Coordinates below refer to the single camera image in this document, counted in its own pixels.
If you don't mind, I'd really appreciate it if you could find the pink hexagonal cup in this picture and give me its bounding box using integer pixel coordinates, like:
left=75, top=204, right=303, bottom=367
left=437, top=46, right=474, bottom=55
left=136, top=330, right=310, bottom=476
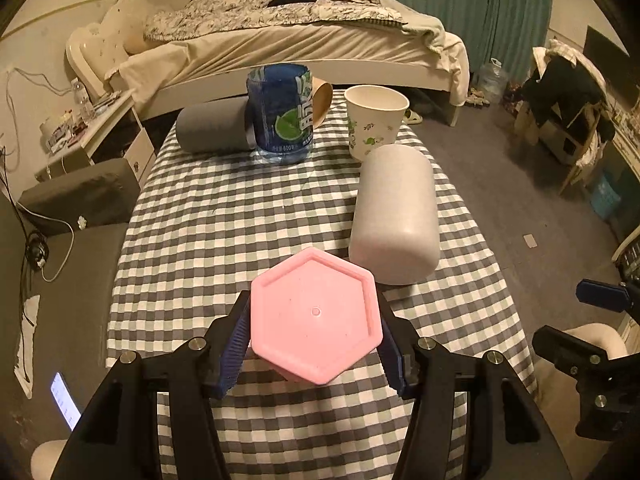
left=250, top=247, right=383, bottom=386

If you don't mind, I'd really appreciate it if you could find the white plastic cup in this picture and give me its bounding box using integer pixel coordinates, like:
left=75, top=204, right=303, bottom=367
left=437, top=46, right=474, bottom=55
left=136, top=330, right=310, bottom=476
left=348, top=144, right=440, bottom=286

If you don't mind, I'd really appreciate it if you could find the white paper cup green print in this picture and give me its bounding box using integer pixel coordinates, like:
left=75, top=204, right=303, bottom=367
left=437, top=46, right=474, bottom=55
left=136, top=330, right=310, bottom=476
left=344, top=84, right=410, bottom=162

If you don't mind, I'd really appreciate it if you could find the grey plastic cup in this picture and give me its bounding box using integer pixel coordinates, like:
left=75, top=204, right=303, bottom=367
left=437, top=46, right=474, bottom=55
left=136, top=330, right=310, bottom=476
left=176, top=96, right=256, bottom=154

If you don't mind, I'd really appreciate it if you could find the tan plastic cup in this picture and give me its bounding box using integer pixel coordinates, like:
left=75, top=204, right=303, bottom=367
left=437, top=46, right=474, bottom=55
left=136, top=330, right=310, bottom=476
left=312, top=77, right=333, bottom=129

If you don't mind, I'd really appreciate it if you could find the glowing smartphone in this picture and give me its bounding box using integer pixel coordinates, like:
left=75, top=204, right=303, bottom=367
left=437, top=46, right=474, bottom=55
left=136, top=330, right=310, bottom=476
left=50, top=372, right=81, bottom=431

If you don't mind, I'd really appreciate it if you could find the white paper on sofa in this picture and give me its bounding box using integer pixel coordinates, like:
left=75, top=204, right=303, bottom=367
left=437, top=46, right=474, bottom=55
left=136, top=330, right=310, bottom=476
left=14, top=295, right=40, bottom=400

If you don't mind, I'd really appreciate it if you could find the dark grey sofa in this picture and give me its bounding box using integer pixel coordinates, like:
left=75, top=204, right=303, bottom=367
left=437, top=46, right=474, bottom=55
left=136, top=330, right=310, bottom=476
left=0, top=194, right=132, bottom=461

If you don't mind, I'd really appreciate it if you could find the wooden chair with clothes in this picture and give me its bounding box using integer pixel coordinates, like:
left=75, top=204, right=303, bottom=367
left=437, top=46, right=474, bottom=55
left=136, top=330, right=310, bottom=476
left=514, top=39, right=615, bottom=191

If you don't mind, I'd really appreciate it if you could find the pair of sneakers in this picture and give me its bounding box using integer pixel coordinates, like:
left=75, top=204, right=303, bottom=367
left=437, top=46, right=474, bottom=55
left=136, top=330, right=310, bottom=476
left=465, top=88, right=490, bottom=108

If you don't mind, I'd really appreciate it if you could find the large water jug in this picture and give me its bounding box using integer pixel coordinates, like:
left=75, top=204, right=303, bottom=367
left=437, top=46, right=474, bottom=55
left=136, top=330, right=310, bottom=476
left=475, top=58, right=509, bottom=104

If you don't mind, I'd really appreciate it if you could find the beige slipper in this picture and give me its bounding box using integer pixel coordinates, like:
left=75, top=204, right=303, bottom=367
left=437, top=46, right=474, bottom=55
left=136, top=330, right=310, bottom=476
left=402, top=108, right=423, bottom=125

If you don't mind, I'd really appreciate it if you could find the white bedside table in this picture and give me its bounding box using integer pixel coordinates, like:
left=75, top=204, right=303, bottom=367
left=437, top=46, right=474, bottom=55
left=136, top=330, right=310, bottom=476
left=34, top=90, right=156, bottom=186

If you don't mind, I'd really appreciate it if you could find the clear water bottle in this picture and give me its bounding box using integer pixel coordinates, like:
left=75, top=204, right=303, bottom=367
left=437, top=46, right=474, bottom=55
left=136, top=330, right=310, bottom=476
left=70, top=78, right=96, bottom=124

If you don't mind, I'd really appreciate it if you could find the bed with beige sheet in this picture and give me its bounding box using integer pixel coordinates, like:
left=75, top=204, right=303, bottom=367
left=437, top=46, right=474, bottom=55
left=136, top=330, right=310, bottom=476
left=65, top=0, right=470, bottom=118

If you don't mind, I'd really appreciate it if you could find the blue drink can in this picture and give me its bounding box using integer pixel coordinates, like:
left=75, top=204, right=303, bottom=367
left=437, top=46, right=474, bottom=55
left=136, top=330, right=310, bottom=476
left=246, top=63, right=314, bottom=165

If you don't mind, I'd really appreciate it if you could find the cream pillow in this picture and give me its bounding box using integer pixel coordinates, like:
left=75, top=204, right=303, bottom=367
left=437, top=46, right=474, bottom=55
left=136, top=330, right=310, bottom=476
left=100, top=0, right=158, bottom=55

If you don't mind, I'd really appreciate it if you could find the floral patterned quilt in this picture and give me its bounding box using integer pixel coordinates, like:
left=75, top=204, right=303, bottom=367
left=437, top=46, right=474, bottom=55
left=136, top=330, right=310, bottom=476
left=143, top=0, right=405, bottom=42

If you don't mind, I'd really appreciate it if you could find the white charging cable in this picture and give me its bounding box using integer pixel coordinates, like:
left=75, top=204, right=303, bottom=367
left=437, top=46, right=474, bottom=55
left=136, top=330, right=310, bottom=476
left=0, top=66, right=76, bottom=284

